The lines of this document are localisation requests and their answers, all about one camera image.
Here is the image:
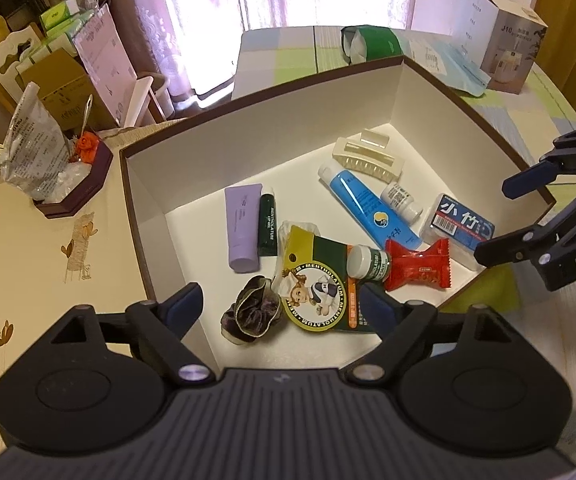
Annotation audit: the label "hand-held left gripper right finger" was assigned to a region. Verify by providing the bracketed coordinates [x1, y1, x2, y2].
[348, 284, 532, 385]

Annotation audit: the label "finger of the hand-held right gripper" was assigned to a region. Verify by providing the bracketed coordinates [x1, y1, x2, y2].
[474, 175, 576, 267]
[502, 122, 576, 200]

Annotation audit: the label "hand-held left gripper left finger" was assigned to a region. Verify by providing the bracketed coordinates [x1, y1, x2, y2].
[50, 282, 213, 385]

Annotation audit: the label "red candy packet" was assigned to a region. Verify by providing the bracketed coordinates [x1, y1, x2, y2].
[384, 238, 452, 292]

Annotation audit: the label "clear floss pick box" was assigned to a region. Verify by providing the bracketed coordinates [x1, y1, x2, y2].
[420, 192, 497, 268]

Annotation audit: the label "green blister card with jar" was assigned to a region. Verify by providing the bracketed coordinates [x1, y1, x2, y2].
[277, 225, 393, 336]

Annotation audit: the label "brown hair scrunchie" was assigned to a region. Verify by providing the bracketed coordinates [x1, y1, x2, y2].
[220, 276, 287, 345]

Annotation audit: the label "purple tube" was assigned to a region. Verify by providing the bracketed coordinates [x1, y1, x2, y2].
[224, 185, 263, 273]

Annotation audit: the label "blue tube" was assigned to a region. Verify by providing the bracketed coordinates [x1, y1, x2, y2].
[318, 162, 421, 251]

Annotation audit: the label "small white bottle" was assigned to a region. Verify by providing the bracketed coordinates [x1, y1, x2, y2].
[380, 182, 425, 222]

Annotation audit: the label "cotton swab bag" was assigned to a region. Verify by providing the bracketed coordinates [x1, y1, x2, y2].
[278, 220, 329, 261]

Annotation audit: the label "dark green tube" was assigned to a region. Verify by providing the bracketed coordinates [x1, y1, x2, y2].
[259, 187, 280, 257]

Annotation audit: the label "brown cardboard box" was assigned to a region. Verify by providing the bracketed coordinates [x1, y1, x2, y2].
[119, 56, 557, 363]

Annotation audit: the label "white hair claw clip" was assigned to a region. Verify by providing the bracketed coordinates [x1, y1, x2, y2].
[332, 130, 406, 183]

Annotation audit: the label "cream embroidered cloth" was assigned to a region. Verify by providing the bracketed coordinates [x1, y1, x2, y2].
[0, 125, 229, 461]

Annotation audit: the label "white product carton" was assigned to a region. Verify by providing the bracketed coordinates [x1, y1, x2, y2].
[450, 0, 549, 95]

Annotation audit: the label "brown hexagonal tray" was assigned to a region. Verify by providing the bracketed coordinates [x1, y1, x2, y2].
[33, 142, 115, 219]

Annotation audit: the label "green and blue pouch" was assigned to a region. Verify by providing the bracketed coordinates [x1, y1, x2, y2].
[340, 25, 491, 98]

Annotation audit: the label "orange flower ornament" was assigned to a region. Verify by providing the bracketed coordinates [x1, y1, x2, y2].
[74, 131, 102, 164]

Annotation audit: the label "clear printed plastic bag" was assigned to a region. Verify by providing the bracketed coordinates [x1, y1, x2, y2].
[0, 82, 100, 202]

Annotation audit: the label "plain cardboard box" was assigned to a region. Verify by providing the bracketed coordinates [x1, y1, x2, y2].
[18, 50, 95, 131]

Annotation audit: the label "pink paper bag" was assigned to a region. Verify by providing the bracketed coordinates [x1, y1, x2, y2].
[73, 7, 137, 129]

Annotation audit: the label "green tissue packs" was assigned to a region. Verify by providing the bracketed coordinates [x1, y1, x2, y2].
[38, 0, 100, 56]

